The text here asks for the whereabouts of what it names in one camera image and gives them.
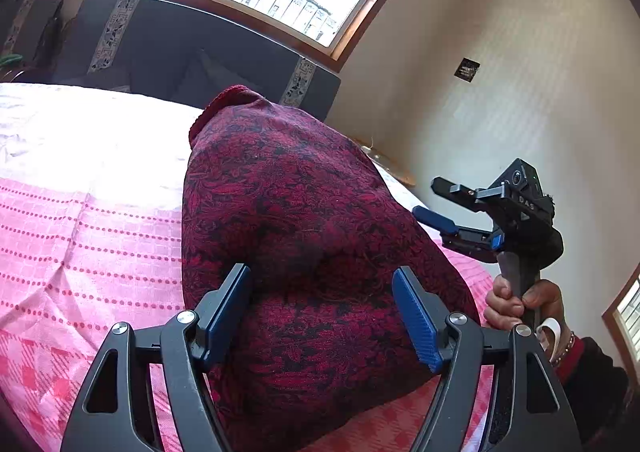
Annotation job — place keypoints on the dark wall switch plate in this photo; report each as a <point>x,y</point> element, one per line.
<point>467,69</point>

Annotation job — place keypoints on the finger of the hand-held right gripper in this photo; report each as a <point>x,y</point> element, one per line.
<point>457,193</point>
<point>435,218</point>

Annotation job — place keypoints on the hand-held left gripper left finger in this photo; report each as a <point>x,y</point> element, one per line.
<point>230,312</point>

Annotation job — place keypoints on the large grey cushion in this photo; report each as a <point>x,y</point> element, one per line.
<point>210,77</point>

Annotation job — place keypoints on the black chair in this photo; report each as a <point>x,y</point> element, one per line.
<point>35,27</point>

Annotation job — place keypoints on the small grey cushion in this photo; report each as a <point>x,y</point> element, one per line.
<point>100,80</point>

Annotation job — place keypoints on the red floral knit sweater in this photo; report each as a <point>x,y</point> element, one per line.
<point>310,232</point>

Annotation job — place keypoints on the person's right hand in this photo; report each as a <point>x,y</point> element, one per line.
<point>500,307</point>

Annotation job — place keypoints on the small wooden framed window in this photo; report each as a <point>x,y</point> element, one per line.
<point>627,317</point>

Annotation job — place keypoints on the pink white checked bedsheet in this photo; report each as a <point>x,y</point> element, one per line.
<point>75,232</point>

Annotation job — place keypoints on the round wooden table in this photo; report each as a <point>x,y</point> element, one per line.
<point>390,167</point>

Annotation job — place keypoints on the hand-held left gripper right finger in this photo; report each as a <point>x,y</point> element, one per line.
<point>417,327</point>

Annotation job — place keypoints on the person's right forearm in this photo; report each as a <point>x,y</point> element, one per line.
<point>595,372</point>

